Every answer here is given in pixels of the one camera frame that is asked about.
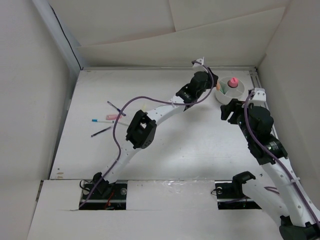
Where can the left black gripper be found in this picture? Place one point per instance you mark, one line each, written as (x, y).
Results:
(210, 78)

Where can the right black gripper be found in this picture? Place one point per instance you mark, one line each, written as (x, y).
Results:
(235, 105)

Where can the pink capped glue bottle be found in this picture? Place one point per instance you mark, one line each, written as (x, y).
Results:
(233, 82)

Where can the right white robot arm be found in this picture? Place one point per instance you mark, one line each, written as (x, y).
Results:
(287, 204)

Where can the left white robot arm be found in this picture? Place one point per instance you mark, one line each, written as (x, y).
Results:
(142, 128)

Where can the white round divided container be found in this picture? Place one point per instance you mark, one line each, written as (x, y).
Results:
(232, 93)

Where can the blue grip ballpoint pen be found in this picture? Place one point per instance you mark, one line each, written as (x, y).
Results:
(116, 108)

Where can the red capped white pen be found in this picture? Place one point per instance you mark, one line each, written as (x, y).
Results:
(122, 123)

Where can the light blue capped pen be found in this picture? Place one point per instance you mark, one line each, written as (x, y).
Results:
(103, 121)

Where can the dark slim pen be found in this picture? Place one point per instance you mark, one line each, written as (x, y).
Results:
(101, 131)

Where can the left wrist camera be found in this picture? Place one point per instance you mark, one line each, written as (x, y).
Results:
(198, 63)

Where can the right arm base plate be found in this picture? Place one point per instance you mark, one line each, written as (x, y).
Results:
(229, 199)

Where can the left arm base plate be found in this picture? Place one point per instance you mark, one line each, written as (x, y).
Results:
(114, 199)

